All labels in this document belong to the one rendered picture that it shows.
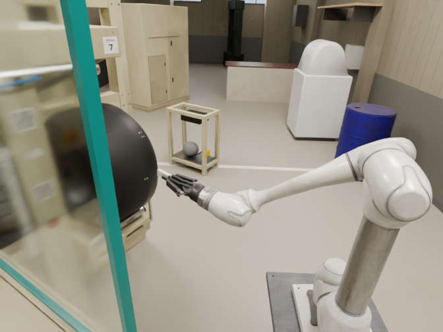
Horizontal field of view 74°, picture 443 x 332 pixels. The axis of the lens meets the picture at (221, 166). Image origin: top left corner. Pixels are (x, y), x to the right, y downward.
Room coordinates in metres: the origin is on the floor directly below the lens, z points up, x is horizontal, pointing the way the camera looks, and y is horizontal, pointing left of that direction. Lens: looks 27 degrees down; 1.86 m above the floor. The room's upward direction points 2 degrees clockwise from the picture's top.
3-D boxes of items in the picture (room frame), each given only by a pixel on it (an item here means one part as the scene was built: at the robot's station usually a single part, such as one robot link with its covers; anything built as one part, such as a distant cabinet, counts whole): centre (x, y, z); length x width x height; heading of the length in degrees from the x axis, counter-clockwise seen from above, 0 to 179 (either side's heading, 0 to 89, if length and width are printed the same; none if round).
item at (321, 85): (5.00, -1.59, 0.78); 0.80 x 0.74 x 1.56; 89
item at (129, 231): (1.16, 0.51, 0.84); 0.36 x 0.09 x 0.06; 149
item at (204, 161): (3.61, 0.38, 0.40); 0.60 x 0.35 x 0.80; 59
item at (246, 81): (7.55, -1.17, 0.41); 2.34 x 0.75 x 0.82; 89
